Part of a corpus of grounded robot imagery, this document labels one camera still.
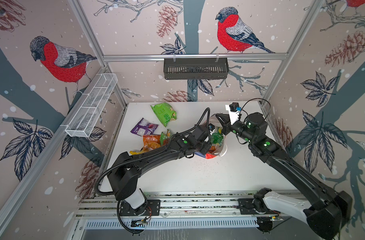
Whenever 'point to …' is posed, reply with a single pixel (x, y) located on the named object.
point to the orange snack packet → (150, 142)
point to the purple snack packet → (143, 128)
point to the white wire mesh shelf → (84, 119)
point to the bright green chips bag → (165, 112)
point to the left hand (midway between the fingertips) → (208, 142)
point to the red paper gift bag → (215, 149)
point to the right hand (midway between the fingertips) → (215, 116)
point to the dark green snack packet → (217, 138)
